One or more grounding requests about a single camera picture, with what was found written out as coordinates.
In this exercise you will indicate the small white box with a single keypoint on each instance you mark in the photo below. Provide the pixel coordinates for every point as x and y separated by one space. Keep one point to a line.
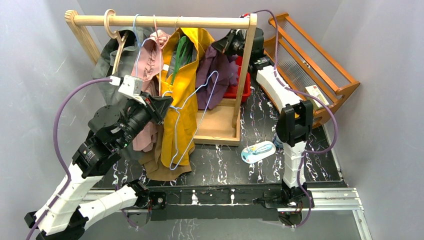
314 90

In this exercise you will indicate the wooden clothes rack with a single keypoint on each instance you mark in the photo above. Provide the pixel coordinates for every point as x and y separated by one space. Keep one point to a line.
220 126

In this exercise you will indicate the brown garment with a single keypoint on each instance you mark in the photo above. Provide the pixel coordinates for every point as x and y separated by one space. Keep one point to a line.
149 142

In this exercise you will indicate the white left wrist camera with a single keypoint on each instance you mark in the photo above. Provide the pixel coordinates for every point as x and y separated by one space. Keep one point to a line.
129 86

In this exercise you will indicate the yellow pleated skirt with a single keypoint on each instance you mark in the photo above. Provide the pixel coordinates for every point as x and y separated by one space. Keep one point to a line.
201 39

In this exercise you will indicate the pink garment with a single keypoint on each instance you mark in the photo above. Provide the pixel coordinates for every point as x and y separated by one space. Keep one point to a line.
151 62

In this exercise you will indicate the green plastic hanger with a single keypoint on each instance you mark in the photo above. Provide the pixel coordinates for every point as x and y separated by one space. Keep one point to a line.
183 56

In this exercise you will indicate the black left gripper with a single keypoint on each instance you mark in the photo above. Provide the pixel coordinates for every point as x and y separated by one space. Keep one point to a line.
151 108

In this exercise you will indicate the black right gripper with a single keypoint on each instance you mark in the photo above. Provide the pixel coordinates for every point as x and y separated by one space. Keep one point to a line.
224 44

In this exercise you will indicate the purple skirt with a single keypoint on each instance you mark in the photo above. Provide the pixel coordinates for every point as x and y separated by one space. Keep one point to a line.
216 72

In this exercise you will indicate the blue wire hanger left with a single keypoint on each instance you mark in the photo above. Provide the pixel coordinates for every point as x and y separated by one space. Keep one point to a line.
139 44

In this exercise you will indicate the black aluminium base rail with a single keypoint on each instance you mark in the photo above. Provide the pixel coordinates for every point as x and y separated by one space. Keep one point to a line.
240 212

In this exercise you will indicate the white blister pack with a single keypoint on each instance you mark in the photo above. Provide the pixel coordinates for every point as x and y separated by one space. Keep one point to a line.
257 152

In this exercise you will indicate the wooden clothes hanger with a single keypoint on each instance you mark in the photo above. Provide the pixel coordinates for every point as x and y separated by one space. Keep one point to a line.
121 40

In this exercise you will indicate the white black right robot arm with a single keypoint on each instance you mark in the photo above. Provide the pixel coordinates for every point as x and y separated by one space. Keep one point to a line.
292 130

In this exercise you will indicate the grey garment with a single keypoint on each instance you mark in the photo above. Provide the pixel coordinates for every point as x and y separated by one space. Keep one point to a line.
105 63

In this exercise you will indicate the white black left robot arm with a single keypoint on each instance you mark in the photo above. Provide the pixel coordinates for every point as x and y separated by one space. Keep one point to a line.
65 216

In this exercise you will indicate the orange wooden shoe rack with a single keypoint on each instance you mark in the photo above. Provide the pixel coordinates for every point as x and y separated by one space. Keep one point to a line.
302 62

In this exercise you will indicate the blue patterned round tin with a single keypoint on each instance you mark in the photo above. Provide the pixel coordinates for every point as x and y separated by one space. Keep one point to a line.
277 142

